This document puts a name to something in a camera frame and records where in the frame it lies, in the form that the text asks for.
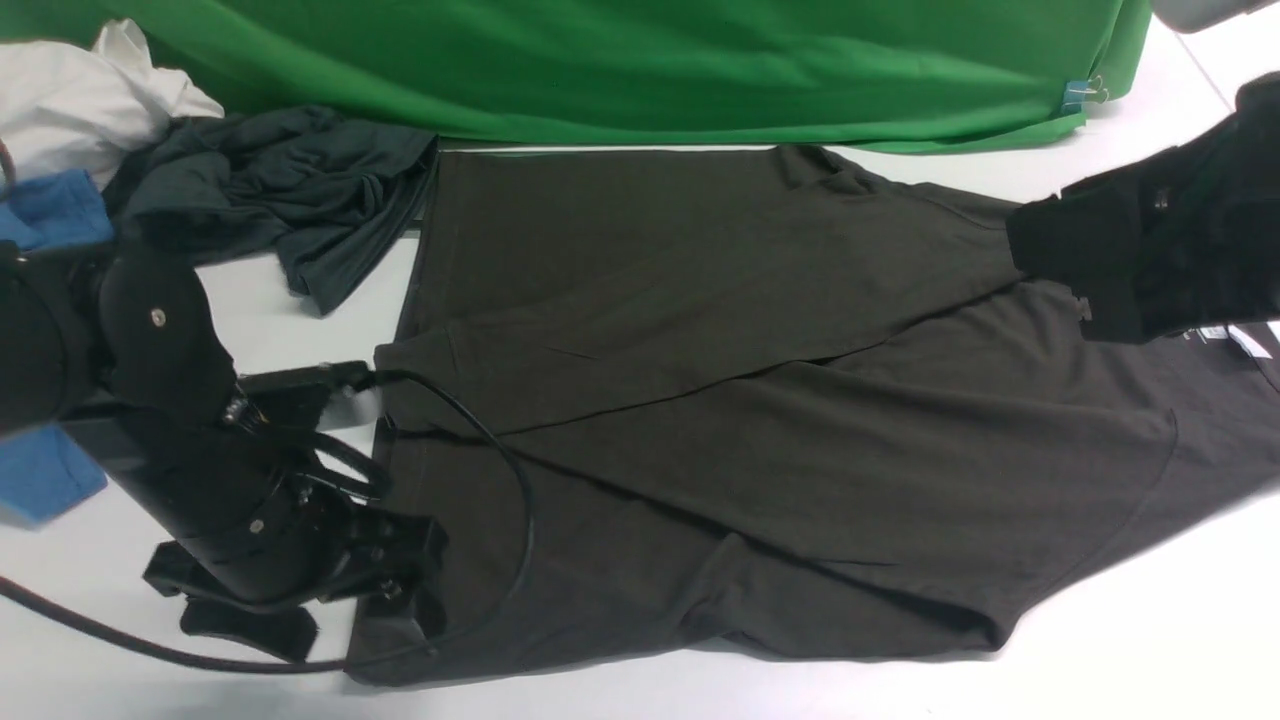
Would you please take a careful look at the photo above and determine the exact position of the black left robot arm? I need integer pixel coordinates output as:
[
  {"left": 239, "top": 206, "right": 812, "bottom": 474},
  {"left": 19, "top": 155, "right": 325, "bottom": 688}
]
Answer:
[{"left": 3, "top": 243, "right": 448, "bottom": 673}]

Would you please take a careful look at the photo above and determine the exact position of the green backdrop cloth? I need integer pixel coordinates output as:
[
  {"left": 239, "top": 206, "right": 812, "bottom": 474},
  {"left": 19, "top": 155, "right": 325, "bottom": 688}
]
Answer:
[{"left": 3, "top": 1, "right": 1152, "bottom": 154}]

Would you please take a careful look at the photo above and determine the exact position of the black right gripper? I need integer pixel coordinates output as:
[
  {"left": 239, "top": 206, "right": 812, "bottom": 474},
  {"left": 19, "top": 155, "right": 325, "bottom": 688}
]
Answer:
[{"left": 1007, "top": 145, "right": 1277, "bottom": 345}]

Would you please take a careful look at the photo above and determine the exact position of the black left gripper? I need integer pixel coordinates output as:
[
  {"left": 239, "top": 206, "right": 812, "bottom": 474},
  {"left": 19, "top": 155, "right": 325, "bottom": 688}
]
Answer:
[{"left": 61, "top": 415, "right": 448, "bottom": 664}]

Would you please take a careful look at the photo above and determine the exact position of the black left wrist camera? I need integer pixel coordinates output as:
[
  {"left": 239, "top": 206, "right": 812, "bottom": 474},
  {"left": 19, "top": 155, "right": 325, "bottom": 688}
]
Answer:
[{"left": 239, "top": 361, "right": 381, "bottom": 432}]

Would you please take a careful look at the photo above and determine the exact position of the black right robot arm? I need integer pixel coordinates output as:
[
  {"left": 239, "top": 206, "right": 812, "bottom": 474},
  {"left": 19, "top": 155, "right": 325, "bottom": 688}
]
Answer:
[{"left": 1006, "top": 73, "right": 1279, "bottom": 345}]

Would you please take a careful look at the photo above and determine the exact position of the blue binder clip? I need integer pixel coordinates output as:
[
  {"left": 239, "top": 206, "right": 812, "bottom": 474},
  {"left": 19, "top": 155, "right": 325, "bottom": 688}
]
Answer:
[{"left": 1059, "top": 74, "right": 1110, "bottom": 115}]

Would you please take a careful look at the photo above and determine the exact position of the dark teal crumpled garment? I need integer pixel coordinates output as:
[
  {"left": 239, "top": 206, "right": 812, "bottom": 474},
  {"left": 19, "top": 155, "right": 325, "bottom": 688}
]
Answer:
[{"left": 102, "top": 106, "right": 438, "bottom": 316}]

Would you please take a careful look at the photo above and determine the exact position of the white crumpled garment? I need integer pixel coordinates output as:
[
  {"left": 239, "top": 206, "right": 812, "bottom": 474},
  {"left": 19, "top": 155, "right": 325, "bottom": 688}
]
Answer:
[{"left": 1, "top": 19, "right": 224, "bottom": 188}]

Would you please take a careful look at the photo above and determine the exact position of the black left camera cable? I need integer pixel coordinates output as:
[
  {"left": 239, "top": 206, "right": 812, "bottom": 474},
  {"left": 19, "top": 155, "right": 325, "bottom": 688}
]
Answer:
[{"left": 0, "top": 368, "right": 538, "bottom": 675}]

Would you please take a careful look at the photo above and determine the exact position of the dark gray long-sleeved shirt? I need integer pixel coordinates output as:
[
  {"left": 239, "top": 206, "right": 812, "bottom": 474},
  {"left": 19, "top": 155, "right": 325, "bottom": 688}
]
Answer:
[{"left": 352, "top": 146, "right": 1279, "bottom": 687}]

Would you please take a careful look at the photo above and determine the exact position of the blue crumpled garment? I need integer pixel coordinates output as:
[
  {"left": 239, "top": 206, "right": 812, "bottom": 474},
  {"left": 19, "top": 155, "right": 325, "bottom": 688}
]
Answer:
[{"left": 1, "top": 169, "right": 114, "bottom": 525}]

